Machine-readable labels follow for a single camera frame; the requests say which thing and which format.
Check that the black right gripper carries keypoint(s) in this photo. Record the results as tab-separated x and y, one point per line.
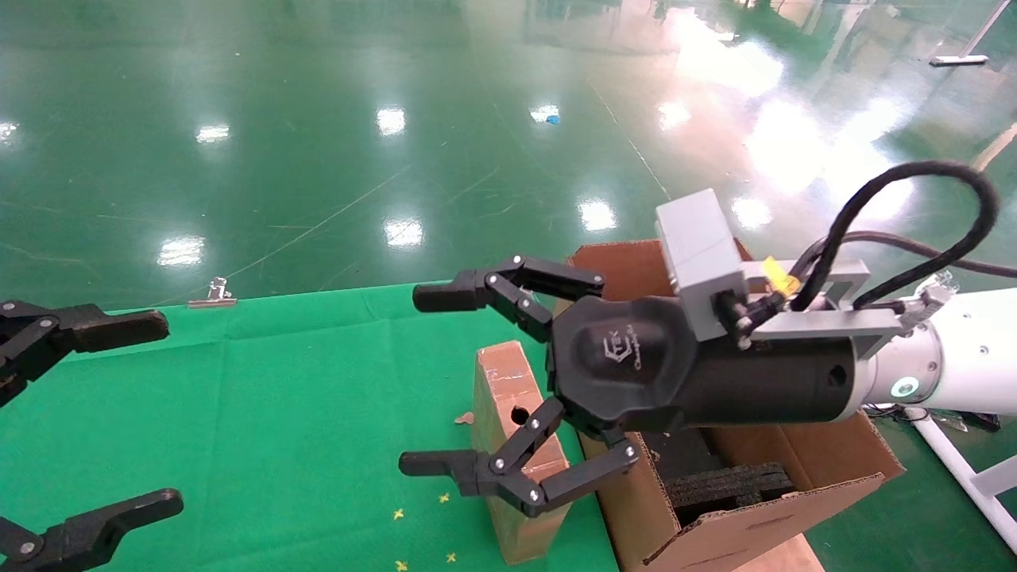
636	373

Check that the grey metal camera bracket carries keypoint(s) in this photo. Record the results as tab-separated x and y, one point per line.
826	326

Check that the silver binder clip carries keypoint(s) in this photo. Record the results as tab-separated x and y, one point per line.
213	295

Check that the green table cloth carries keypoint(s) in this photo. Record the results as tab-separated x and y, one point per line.
278	413

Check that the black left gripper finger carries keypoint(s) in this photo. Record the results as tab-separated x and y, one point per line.
111	330
103	528

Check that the white tubular frame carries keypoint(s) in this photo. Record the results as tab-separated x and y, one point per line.
953	461

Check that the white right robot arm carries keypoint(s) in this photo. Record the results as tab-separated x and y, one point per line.
977	357

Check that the large open cardboard carton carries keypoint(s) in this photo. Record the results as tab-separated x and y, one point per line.
739	540

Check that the black foam block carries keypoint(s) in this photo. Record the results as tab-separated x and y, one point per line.
727	485

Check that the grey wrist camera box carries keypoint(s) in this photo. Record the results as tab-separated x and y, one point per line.
699	254

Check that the small brown cardboard scrap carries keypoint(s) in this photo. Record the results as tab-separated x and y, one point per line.
465	417

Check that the white floor stand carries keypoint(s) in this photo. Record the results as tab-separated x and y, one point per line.
957	59

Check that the small cardboard box with hole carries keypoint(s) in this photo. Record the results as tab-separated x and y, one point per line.
496	373

